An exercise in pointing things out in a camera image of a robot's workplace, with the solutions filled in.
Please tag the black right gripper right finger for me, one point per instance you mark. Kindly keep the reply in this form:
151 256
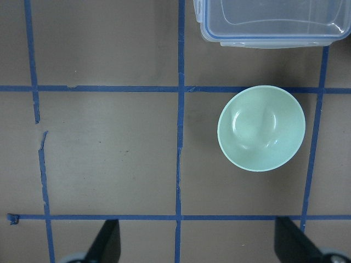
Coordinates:
292 245

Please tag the light green bowl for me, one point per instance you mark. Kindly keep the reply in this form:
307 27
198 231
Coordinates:
261 128

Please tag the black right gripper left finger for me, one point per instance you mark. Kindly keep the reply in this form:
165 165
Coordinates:
107 244

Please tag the clear plastic food container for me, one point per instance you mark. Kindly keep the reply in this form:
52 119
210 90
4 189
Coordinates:
269 24

